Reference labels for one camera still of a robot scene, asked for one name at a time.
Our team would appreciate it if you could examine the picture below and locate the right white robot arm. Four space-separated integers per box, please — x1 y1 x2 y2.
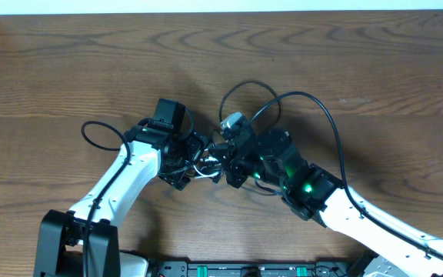
209 128 443 276

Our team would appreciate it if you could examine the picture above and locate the right camera cable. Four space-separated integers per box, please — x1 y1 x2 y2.
244 91 443 270

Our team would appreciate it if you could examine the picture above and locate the left camera cable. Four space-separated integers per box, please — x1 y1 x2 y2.
80 120 134 277

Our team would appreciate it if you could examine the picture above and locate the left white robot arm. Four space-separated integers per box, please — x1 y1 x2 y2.
34 98 207 276

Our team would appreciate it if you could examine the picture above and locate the white usb cable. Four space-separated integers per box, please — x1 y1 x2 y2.
192 155 222 180

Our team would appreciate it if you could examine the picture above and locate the camera cable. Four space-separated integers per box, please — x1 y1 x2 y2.
80 120 134 277
244 91 443 270

